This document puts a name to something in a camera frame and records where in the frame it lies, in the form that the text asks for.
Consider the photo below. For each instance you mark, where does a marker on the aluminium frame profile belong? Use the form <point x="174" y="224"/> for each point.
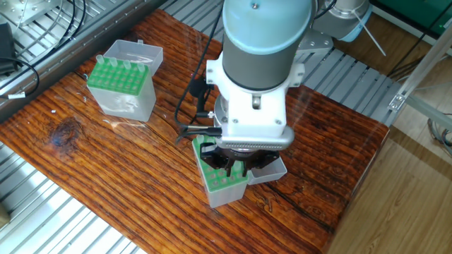
<point x="424" y="67"/>

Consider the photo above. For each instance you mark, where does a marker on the clear pipette box green rack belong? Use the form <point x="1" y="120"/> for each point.
<point x="123" y="92"/>
<point x="226" y="194"/>

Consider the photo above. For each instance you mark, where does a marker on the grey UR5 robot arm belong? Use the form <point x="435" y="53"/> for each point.
<point x="258" y="42"/>

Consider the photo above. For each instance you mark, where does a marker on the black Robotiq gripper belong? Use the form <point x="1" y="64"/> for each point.
<point x="212" y="152"/>

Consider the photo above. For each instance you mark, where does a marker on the thin white plastic strip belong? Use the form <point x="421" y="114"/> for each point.
<point x="371" y="34"/>

